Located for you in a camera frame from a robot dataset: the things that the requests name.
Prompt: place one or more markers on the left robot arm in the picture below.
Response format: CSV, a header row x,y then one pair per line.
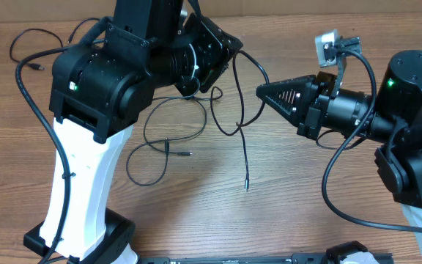
x,y
100,86

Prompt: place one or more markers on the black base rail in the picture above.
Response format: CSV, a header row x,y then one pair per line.
x,y
350,252

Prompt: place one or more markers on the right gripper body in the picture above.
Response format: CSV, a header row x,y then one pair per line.
x,y
318,112

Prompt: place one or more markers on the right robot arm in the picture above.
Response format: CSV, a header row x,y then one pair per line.
x,y
391,115

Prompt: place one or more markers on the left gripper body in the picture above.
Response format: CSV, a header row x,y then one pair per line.
x,y
209,52

